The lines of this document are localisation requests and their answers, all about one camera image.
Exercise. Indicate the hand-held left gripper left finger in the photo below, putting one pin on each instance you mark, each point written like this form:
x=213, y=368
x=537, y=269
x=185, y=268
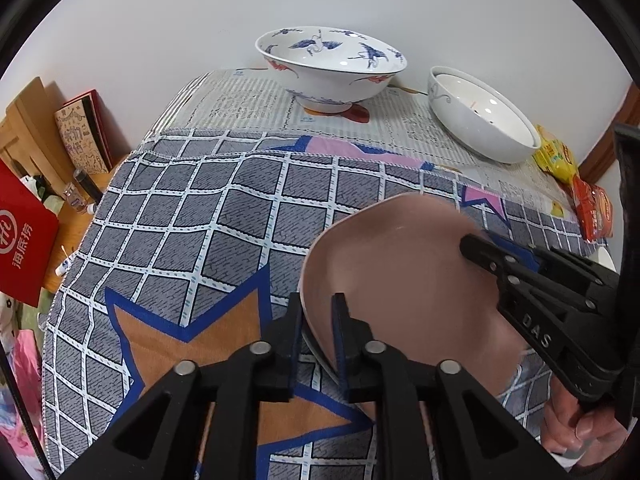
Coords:
x=285, y=340

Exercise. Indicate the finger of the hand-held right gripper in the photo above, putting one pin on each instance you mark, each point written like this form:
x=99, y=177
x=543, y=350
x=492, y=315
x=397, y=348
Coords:
x=550, y=300

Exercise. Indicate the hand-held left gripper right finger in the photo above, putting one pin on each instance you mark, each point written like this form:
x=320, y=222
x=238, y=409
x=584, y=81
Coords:
x=345, y=345

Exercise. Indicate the pink plate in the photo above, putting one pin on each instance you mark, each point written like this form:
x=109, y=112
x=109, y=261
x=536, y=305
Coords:
x=410, y=285

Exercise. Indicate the person's right hand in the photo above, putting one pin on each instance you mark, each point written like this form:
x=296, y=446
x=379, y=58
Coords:
x=575, y=425

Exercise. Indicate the red chips bag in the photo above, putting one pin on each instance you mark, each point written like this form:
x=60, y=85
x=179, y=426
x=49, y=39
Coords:
x=592, y=210

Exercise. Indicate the yellow chips bag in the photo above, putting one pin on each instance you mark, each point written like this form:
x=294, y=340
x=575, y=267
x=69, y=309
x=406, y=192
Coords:
x=555, y=157

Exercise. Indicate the grey checked tablecloth with stars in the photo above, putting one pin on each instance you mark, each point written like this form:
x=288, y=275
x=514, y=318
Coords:
x=200, y=260

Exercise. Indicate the white bowl with orange print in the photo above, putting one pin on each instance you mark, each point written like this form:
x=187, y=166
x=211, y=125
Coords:
x=490, y=105

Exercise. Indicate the large white bowl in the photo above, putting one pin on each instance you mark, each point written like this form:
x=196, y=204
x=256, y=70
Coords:
x=465, y=125

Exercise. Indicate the small white tube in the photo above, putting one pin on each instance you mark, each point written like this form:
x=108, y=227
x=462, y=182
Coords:
x=65, y=265

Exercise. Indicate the newspaper print table cover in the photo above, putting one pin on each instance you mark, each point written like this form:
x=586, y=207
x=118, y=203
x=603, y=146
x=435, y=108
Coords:
x=240, y=105

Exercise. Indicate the wooden side table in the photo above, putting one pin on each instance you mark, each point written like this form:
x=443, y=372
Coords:
x=70, y=230

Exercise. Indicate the small dark bottle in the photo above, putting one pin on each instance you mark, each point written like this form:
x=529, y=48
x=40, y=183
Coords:
x=87, y=185

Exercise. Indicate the white bowl with blue cranes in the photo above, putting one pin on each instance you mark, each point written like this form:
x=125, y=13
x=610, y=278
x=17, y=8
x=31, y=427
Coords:
x=325, y=80

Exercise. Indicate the colourful printed cloth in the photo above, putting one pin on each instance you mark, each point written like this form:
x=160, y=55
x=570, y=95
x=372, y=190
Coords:
x=20, y=385

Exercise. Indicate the red paper bag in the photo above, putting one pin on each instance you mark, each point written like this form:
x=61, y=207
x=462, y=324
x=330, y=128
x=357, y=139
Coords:
x=25, y=240

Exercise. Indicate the beige patterned book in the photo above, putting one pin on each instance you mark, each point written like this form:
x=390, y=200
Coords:
x=80, y=140

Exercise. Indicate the wooden rack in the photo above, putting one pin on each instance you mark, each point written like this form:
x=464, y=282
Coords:
x=30, y=120

